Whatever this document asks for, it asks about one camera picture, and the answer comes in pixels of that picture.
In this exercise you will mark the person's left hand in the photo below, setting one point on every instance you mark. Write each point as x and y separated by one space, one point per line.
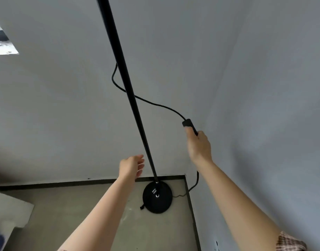
128 166

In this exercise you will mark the person's right hand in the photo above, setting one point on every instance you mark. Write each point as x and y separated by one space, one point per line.
199 150

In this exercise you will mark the person's right thumb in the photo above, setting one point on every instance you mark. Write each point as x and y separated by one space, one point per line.
189 135

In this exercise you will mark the person's left fingers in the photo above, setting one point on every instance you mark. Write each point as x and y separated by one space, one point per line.
140 164

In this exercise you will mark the person's left forearm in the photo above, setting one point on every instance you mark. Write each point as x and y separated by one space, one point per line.
102 214

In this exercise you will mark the person's right forearm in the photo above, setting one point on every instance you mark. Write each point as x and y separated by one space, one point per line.
235 201

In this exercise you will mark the black floor lamp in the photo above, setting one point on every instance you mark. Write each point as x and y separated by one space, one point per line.
131 94

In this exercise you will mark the white board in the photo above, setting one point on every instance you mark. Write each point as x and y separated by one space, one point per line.
11 211

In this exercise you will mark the plaid shirt sleeve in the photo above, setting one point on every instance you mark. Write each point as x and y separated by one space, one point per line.
290 243

